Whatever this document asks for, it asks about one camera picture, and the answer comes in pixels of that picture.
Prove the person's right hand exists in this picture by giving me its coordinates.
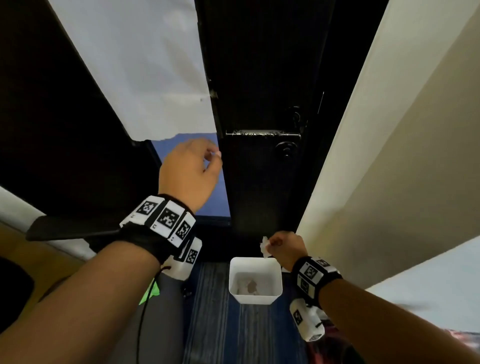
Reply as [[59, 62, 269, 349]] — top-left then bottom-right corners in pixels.
[[266, 230, 309, 272]]

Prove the person's left hand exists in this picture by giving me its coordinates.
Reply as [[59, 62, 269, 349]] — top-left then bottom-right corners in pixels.
[[158, 137, 223, 215]]

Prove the white wet wipe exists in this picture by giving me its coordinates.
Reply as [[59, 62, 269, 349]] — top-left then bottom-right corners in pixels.
[[259, 236, 274, 260]]

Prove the white plastic waste bin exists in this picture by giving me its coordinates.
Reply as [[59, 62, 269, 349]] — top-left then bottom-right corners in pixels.
[[228, 256, 283, 305]]

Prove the metal door handle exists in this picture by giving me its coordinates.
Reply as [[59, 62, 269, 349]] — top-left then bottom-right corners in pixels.
[[224, 106, 303, 139]]

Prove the green wet wipe packet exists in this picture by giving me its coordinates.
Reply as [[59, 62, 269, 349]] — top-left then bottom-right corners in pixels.
[[139, 281, 161, 305]]

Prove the person's left forearm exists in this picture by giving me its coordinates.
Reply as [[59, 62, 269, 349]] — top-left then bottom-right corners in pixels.
[[0, 240, 162, 364]]

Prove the person's right forearm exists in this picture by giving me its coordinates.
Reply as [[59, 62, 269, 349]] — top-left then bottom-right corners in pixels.
[[318, 278, 480, 364]]

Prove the black door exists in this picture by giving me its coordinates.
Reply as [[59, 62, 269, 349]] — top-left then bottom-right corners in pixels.
[[0, 0, 389, 260]]

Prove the black left wristband with markers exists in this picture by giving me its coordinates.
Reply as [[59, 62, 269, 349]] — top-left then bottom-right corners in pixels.
[[119, 193, 197, 263]]

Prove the black thumb-turn lock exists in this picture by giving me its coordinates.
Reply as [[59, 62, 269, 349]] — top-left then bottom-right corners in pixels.
[[275, 140, 299, 158]]

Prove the white paper sheet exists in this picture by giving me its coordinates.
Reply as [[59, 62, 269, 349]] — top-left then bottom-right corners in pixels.
[[47, 0, 218, 142]]

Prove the black chair armrest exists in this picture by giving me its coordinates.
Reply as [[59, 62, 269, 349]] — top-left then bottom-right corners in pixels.
[[25, 214, 127, 242]]

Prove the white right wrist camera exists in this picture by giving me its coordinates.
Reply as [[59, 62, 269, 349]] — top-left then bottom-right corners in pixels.
[[289, 298, 326, 343]]

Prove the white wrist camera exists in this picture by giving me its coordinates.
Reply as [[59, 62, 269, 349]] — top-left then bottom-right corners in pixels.
[[161, 236, 203, 281], [289, 298, 326, 343]]

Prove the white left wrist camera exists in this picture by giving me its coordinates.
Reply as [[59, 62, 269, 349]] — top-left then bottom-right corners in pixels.
[[161, 236, 203, 281]]

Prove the black cable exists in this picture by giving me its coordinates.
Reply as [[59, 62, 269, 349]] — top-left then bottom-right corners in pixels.
[[135, 265, 172, 364]]

